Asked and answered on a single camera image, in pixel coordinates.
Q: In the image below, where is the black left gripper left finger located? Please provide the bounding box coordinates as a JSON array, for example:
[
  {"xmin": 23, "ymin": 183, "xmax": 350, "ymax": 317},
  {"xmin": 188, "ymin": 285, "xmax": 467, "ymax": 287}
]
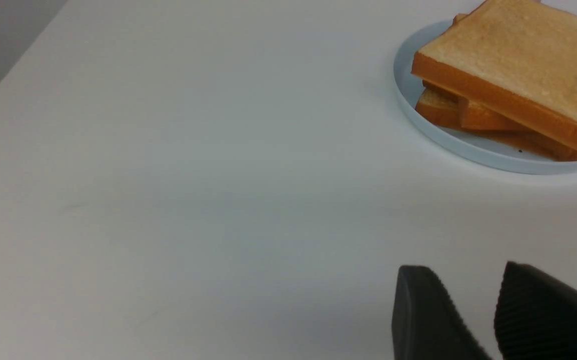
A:
[{"xmin": 391, "ymin": 265, "xmax": 491, "ymax": 360}]

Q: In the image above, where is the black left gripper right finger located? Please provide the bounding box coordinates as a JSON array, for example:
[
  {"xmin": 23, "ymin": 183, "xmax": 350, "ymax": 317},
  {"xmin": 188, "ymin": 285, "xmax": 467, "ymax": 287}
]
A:
[{"xmin": 493, "ymin": 261, "xmax": 577, "ymax": 360}]

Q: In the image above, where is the toast bread slice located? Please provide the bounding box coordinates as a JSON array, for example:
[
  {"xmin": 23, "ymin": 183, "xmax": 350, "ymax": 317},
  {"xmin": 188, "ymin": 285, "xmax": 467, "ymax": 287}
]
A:
[
  {"xmin": 410, "ymin": 0, "xmax": 577, "ymax": 151},
  {"xmin": 421, "ymin": 115, "xmax": 577, "ymax": 162},
  {"xmin": 415, "ymin": 80, "xmax": 531, "ymax": 133}
]

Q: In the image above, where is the light blue bread plate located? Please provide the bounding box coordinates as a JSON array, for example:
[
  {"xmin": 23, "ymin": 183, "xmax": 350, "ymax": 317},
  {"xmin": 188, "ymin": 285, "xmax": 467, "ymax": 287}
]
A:
[{"xmin": 393, "ymin": 19, "xmax": 577, "ymax": 176}]

